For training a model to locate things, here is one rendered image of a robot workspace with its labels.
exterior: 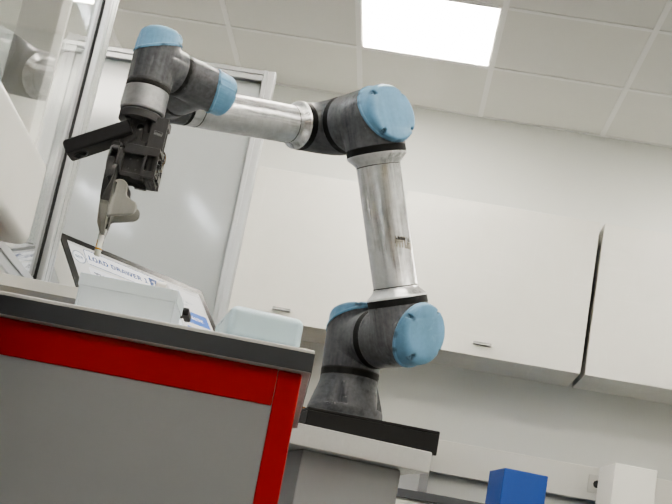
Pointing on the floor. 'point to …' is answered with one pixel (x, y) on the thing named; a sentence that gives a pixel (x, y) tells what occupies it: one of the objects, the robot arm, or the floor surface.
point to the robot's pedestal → (345, 468)
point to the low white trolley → (140, 409)
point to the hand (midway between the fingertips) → (100, 226)
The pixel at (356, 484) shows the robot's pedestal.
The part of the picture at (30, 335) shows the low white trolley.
